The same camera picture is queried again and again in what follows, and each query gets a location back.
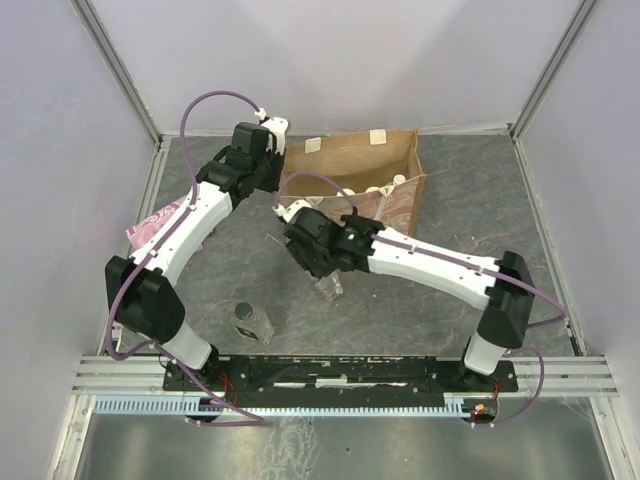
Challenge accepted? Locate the short clear glass bottle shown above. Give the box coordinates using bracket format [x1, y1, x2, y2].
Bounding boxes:
[230, 302, 274, 345]

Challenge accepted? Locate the right aluminium frame post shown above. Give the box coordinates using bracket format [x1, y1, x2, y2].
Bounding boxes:
[509, 0, 600, 143]

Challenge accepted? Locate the aluminium frame post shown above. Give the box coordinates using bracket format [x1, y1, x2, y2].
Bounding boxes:
[509, 0, 600, 143]
[70, 0, 163, 145]

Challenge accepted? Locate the brown canvas tote bag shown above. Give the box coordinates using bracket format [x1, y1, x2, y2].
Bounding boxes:
[280, 129, 427, 236]

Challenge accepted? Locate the left aluminium frame post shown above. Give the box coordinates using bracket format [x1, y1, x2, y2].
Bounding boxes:
[70, 0, 163, 145]

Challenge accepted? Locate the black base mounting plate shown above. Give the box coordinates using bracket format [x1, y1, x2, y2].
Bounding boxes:
[162, 353, 520, 394]

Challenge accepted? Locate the wrist white camera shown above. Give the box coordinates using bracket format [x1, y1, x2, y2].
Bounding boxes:
[273, 199, 312, 224]
[254, 108, 290, 155]

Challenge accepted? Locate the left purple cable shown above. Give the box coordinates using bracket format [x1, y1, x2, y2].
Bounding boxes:
[107, 91, 269, 427]

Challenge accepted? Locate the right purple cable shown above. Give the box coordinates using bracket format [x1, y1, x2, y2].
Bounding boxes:
[273, 171, 569, 427]

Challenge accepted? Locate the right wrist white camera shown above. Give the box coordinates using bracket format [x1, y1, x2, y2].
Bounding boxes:
[273, 199, 312, 224]

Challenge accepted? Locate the aluminium front rail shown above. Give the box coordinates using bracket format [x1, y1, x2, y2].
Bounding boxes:
[71, 355, 619, 398]

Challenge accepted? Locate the blue slotted cable duct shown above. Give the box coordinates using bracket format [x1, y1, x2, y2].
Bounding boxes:
[93, 390, 470, 418]

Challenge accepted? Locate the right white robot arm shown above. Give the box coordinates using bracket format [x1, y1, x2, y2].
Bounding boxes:
[275, 201, 534, 391]

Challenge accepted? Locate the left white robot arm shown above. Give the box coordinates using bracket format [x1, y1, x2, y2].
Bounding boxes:
[105, 117, 289, 390]

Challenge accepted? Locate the pink printed package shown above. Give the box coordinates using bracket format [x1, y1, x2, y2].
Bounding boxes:
[125, 196, 186, 250]

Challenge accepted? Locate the purple cable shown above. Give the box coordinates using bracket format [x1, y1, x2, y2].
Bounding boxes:
[107, 91, 269, 427]
[273, 171, 569, 427]

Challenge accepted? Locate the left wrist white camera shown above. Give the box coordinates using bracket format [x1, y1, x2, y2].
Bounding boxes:
[254, 108, 290, 155]

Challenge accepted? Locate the tall clear glass bottle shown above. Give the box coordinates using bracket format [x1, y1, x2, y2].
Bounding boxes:
[315, 270, 344, 302]

